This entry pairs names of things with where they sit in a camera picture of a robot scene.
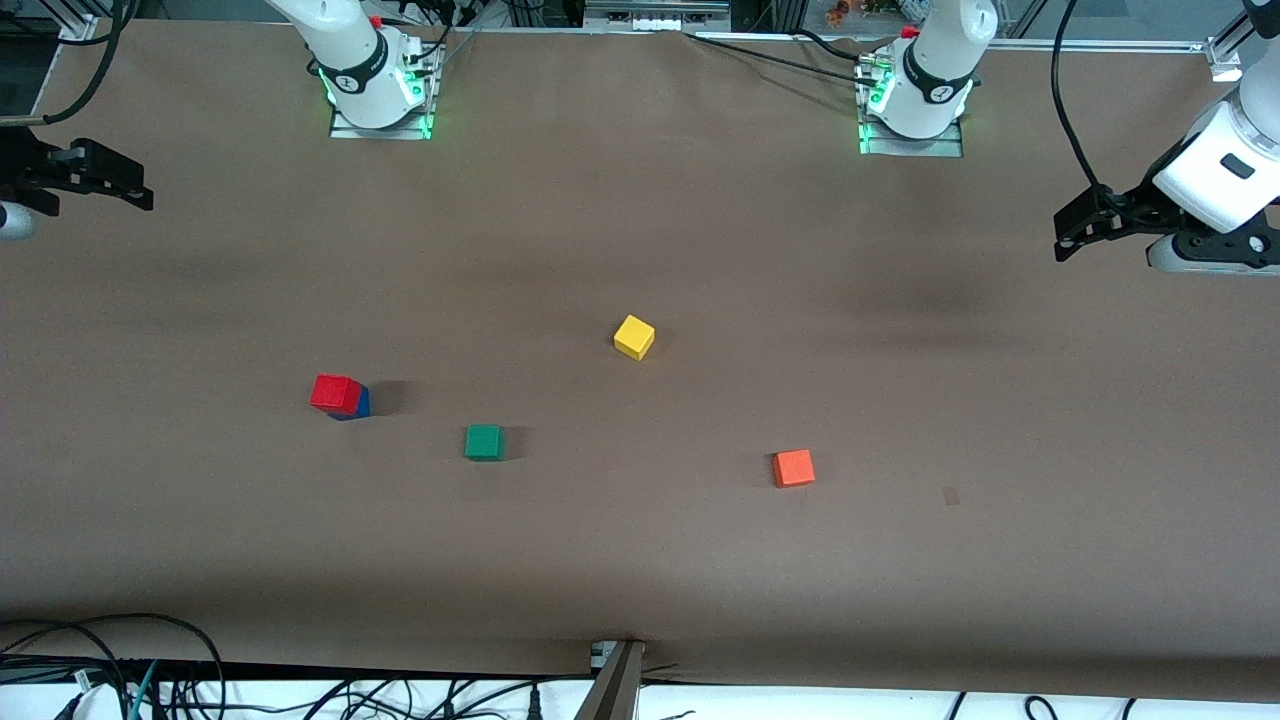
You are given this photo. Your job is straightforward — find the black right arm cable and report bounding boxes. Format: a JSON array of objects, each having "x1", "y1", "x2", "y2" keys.
[{"x1": 40, "y1": 0, "x2": 136, "y2": 126}]

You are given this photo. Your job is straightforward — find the black right base cables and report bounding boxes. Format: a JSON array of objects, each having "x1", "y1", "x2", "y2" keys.
[{"x1": 380, "y1": 0, "x2": 483, "y2": 73}]

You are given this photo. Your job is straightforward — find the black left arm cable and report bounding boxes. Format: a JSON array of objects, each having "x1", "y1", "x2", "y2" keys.
[{"x1": 1050, "y1": 0, "x2": 1111, "y2": 196}]

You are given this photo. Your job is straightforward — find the brown table cover sheet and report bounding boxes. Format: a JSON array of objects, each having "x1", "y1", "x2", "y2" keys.
[{"x1": 0, "y1": 20, "x2": 1280, "y2": 701}]

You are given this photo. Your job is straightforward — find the teal floor cable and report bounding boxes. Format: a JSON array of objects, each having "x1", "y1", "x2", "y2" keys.
[{"x1": 125, "y1": 660, "x2": 161, "y2": 720}]

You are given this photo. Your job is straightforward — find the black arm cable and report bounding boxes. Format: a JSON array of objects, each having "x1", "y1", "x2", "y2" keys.
[
  {"x1": 40, "y1": 0, "x2": 136, "y2": 126},
  {"x1": 1050, "y1": 0, "x2": 1111, "y2": 196}
]

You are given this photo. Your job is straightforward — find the white power strip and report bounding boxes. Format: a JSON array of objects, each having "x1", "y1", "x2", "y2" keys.
[{"x1": 585, "y1": 0, "x2": 731, "y2": 31}]

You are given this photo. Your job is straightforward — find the aluminium bar with bracket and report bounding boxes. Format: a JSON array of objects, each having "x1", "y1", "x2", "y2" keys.
[{"x1": 575, "y1": 640, "x2": 646, "y2": 720}]

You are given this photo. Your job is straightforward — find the black floor cable bundle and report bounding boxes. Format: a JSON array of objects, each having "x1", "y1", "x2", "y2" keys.
[{"x1": 160, "y1": 675, "x2": 593, "y2": 720}]

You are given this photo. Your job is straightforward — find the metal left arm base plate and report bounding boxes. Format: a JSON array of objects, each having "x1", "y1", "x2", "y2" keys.
[{"x1": 858, "y1": 110, "x2": 964, "y2": 158}]

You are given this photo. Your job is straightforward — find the aluminium frame profile with rail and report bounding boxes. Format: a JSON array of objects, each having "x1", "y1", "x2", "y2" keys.
[{"x1": 1000, "y1": 20, "x2": 1256, "y2": 83}]

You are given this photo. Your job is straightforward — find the black looped floor cable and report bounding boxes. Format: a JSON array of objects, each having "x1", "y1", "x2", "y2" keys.
[{"x1": 0, "y1": 613, "x2": 227, "y2": 720}]

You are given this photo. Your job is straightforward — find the aluminium frame profile short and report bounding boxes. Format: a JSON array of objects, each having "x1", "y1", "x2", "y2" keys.
[{"x1": 55, "y1": 0, "x2": 111, "y2": 43}]

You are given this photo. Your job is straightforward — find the red cube block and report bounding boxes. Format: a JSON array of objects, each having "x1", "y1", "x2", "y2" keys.
[{"x1": 310, "y1": 374, "x2": 363, "y2": 417}]

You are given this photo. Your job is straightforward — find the black left base cable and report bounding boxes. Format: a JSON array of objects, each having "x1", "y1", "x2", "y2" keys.
[{"x1": 685, "y1": 30, "x2": 881, "y2": 89}]

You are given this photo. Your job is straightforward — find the yellow cube block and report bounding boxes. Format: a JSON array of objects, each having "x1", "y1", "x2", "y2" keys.
[{"x1": 613, "y1": 314, "x2": 656, "y2": 362}]

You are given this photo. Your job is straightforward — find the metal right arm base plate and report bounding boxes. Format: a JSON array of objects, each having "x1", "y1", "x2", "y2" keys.
[{"x1": 330, "y1": 45, "x2": 438, "y2": 141}]

